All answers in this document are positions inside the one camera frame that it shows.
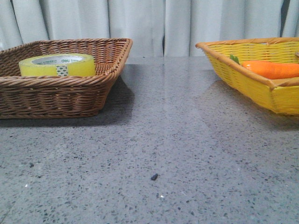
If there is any brown wicker basket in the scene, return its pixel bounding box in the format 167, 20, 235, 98
0, 38, 133, 119

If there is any orange toy carrot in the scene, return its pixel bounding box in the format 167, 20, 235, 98
229, 55, 299, 79

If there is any small black debris piece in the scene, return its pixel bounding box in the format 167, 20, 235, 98
150, 174, 159, 181

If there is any yellow tape roll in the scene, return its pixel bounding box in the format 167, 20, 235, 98
19, 53, 96, 77

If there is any yellow woven basket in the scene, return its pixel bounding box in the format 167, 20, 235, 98
196, 37, 299, 115

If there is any white curtain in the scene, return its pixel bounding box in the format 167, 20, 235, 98
0, 0, 299, 57

